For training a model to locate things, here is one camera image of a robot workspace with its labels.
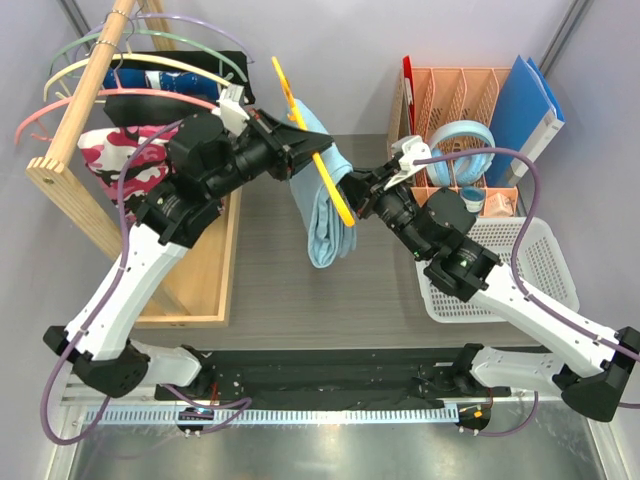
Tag red folder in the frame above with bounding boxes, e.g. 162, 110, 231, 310
402, 55, 415, 135

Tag white plastic basket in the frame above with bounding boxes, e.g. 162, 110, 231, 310
416, 217, 580, 324

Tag blue white small jar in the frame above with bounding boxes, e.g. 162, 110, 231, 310
460, 186, 486, 216

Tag green plastic hanger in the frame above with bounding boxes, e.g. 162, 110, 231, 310
49, 29, 248, 81

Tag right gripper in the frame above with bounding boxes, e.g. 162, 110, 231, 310
337, 158, 431, 259

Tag pink camouflage trousers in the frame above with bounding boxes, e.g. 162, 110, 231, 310
77, 126, 177, 224

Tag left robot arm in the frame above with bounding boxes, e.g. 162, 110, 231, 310
43, 110, 333, 400

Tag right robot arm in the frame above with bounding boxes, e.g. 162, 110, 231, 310
339, 165, 639, 422

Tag blue folder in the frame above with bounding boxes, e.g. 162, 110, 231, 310
490, 57, 565, 161

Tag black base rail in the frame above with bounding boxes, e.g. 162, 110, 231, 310
178, 345, 511, 411

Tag purple plastic hanger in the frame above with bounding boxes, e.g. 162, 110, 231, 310
81, 13, 255, 64

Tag white slotted cable duct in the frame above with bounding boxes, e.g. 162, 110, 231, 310
100, 404, 459, 426

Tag orange plastic hanger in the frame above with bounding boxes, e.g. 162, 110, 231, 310
271, 56, 355, 228

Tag light blue trousers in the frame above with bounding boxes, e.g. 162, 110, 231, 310
289, 99, 357, 269

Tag pink plastic hanger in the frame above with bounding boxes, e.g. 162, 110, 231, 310
14, 88, 221, 144

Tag blue patterned trousers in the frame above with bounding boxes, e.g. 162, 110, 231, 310
102, 68, 224, 101

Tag dark grey trousers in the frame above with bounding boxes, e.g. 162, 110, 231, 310
104, 94, 221, 129

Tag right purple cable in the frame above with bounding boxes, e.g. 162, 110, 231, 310
412, 147, 640, 441

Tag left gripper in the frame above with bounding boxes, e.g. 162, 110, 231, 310
205, 109, 334, 201

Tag light blue headphones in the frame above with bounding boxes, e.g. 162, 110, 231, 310
426, 120, 495, 187

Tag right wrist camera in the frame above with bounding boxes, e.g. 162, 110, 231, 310
384, 135, 432, 191

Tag wooden clothes rack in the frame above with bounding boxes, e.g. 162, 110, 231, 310
26, 0, 241, 328

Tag cream plastic hanger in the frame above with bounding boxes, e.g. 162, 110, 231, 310
42, 53, 231, 101

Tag orange desk file organizer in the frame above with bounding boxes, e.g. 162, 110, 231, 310
387, 67, 519, 216

